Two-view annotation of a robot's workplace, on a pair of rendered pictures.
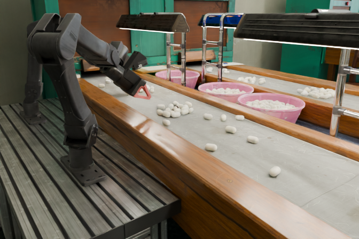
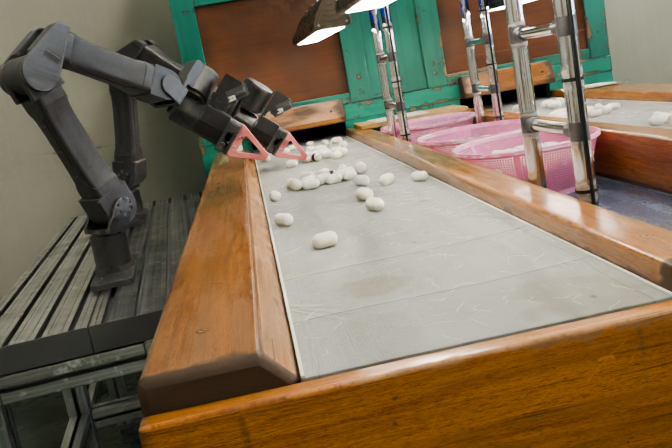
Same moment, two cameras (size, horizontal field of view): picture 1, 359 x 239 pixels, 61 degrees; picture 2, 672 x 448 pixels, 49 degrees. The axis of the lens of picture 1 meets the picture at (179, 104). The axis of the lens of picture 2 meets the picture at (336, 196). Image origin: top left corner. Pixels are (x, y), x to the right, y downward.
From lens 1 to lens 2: 0.70 m
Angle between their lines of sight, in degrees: 27
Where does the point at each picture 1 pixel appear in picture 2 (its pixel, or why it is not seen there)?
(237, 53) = not seen: outside the picture
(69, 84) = (61, 129)
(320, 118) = (636, 165)
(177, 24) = (320, 13)
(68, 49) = (43, 75)
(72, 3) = (222, 15)
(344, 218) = (329, 288)
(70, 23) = (45, 37)
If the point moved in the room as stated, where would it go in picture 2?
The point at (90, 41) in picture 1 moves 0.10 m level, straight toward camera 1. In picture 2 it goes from (106, 63) to (78, 64)
